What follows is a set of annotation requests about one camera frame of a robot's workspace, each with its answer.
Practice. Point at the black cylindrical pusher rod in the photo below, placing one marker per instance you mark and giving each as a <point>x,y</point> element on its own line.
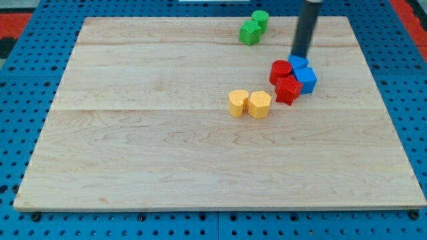
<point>305,27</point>

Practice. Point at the light wooden board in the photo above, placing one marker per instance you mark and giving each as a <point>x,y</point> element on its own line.
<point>140,123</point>

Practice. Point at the green cylinder block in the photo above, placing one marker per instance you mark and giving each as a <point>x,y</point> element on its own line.
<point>262,18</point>

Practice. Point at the red star block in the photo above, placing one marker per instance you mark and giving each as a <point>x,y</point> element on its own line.
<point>287,89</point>

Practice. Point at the yellow heart block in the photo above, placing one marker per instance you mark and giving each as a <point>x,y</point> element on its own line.
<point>238,102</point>

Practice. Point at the green star block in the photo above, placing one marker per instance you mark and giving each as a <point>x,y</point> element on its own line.
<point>250,32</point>

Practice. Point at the blue cube block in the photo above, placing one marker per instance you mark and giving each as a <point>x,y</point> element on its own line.
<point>307,78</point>

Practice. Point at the blue triangle block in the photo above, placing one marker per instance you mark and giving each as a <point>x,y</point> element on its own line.
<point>297,62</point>

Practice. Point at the red cylinder block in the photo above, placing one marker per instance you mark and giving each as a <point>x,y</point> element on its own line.
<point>279,69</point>

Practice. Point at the yellow hexagon block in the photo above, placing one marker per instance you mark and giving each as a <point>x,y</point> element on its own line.
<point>259,104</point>

